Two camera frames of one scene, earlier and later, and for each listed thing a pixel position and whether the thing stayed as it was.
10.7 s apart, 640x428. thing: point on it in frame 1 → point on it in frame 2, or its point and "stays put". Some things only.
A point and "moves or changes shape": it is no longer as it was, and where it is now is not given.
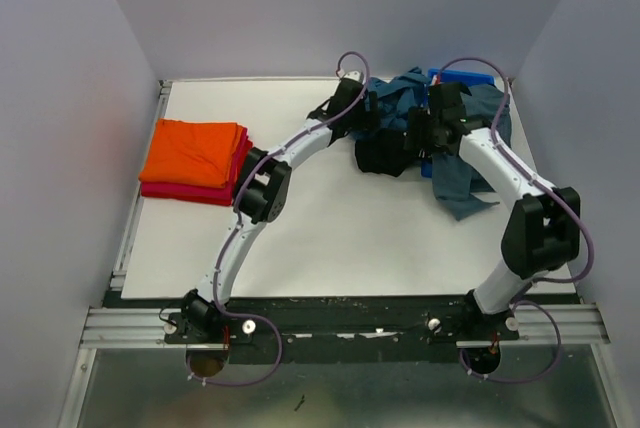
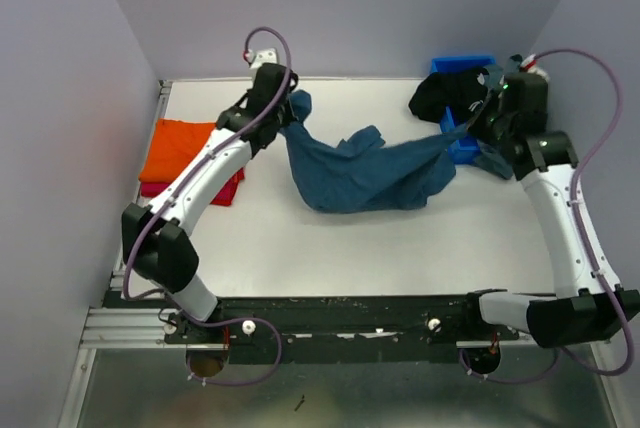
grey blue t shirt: (459, 186) moves or changes shape
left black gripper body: (357, 119) → (284, 117)
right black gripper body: (418, 118) → (489, 123)
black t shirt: (384, 151) → (458, 90)
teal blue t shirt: (397, 96) → (365, 172)
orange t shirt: (192, 153) stays put
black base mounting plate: (344, 330) stays put
